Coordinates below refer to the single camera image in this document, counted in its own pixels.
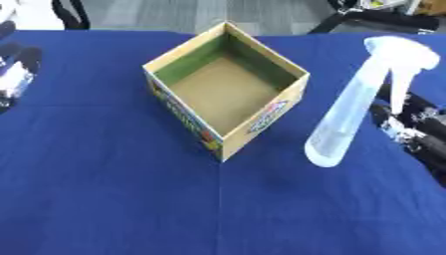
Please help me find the black chair base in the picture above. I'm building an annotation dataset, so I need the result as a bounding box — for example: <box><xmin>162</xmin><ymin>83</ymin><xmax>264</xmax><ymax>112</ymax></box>
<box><xmin>307</xmin><ymin>0</ymin><xmax>443</xmax><ymax>35</ymax></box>

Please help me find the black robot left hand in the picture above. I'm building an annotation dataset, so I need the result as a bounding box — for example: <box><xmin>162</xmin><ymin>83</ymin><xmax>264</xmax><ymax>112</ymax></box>
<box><xmin>0</xmin><ymin>20</ymin><xmax>44</xmax><ymax>115</ymax></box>

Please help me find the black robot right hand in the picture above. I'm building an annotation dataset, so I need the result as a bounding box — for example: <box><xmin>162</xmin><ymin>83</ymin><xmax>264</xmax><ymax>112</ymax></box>
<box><xmin>369</xmin><ymin>83</ymin><xmax>446</xmax><ymax>189</ymax></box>

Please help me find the clear white spray bottle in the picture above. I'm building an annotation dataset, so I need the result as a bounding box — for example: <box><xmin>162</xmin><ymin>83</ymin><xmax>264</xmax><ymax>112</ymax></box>
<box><xmin>303</xmin><ymin>35</ymin><xmax>443</xmax><ymax>168</ymax></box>

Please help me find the black chair leg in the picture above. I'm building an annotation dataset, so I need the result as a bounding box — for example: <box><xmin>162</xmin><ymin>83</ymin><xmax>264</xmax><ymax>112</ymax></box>
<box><xmin>50</xmin><ymin>0</ymin><xmax>93</xmax><ymax>31</ymax></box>

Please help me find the tan cardboard box green inside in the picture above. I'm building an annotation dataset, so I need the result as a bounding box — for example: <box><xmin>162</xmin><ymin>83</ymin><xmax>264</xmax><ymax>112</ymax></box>
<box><xmin>140</xmin><ymin>21</ymin><xmax>313</xmax><ymax>163</ymax></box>

